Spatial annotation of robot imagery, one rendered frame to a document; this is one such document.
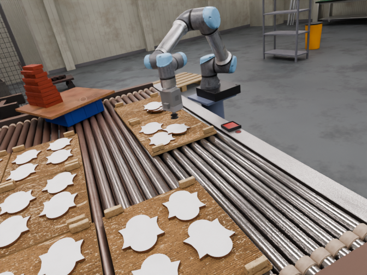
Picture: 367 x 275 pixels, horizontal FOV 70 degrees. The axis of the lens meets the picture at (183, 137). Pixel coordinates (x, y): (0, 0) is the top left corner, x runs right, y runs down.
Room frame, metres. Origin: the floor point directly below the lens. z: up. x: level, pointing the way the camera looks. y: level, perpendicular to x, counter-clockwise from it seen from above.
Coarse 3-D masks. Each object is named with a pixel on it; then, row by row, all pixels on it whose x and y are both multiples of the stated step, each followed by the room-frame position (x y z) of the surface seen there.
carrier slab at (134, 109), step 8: (160, 96) 1.91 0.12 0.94; (128, 104) 1.84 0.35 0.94; (136, 104) 1.81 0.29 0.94; (144, 104) 1.78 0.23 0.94; (120, 112) 1.69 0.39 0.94; (128, 112) 1.67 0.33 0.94; (136, 112) 1.64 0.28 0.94; (144, 112) 1.62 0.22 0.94; (160, 112) 1.57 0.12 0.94; (168, 112) 1.54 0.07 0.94; (144, 120) 1.48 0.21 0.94
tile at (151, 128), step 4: (148, 124) 1.38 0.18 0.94; (152, 124) 1.37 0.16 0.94; (156, 124) 1.36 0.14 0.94; (160, 124) 1.36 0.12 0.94; (144, 128) 1.34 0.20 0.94; (148, 128) 1.33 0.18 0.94; (152, 128) 1.32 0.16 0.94; (156, 128) 1.31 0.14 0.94; (160, 128) 1.30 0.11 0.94; (140, 132) 1.30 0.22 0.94; (144, 132) 1.29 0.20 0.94; (148, 132) 1.28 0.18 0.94; (152, 132) 1.27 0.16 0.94; (156, 132) 1.28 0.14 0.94
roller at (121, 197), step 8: (96, 128) 1.52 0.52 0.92; (96, 136) 1.41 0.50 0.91; (104, 144) 1.28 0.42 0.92; (104, 152) 1.18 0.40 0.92; (104, 160) 1.11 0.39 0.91; (112, 160) 1.10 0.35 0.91; (112, 168) 1.01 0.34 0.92; (112, 176) 0.95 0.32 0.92; (112, 184) 0.90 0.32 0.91; (120, 184) 0.88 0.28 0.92; (120, 192) 0.83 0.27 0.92; (120, 200) 0.78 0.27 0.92; (128, 200) 0.78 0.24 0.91
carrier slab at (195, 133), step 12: (156, 120) 1.45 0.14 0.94; (168, 120) 1.42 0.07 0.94; (180, 120) 1.39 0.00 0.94; (192, 120) 1.36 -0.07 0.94; (132, 132) 1.36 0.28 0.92; (192, 132) 1.21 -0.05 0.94; (216, 132) 1.18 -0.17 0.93; (144, 144) 1.16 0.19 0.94; (168, 144) 1.12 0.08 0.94; (180, 144) 1.11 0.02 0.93
